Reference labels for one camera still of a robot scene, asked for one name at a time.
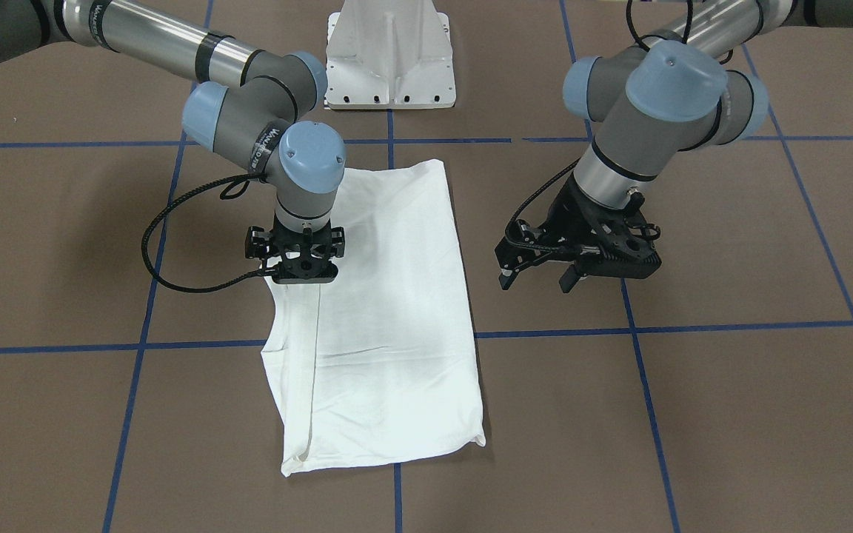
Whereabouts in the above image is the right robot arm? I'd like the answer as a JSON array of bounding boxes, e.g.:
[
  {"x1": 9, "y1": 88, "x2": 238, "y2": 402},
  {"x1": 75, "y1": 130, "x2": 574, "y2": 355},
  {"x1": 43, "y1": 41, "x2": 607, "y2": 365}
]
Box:
[{"x1": 0, "y1": 1, "x2": 346, "y2": 288}]

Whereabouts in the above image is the white long-sleeve printed shirt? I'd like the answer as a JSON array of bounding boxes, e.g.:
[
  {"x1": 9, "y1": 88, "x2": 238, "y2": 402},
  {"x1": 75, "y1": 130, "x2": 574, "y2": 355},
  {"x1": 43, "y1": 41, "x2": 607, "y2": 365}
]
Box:
[{"x1": 261, "y1": 159, "x2": 486, "y2": 476}]

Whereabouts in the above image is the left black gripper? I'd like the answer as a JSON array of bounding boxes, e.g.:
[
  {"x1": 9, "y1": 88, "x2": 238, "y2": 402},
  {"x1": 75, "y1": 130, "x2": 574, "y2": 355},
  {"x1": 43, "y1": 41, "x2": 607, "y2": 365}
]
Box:
[{"x1": 495, "y1": 178, "x2": 661, "y2": 293}]

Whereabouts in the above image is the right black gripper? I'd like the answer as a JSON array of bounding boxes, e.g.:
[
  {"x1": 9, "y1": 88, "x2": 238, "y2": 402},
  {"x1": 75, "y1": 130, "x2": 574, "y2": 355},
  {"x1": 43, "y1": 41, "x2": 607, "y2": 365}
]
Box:
[{"x1": 244, "y1": 221, "x2": 345, "y2": 284}]

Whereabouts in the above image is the white camera mast base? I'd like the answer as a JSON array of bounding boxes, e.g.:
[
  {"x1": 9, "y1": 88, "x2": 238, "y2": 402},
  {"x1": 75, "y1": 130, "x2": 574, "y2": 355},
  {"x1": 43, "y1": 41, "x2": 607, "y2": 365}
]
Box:
[{"x1": 325, "y1": 1, "x2": 457, "y2": 110}]

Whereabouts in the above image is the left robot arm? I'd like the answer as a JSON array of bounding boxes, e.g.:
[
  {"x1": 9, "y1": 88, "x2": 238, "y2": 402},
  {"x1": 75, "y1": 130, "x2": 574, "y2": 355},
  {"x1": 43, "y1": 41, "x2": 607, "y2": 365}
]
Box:
[{"x1": 495, "y1": 1, "x2": 853, "y2": 292}]

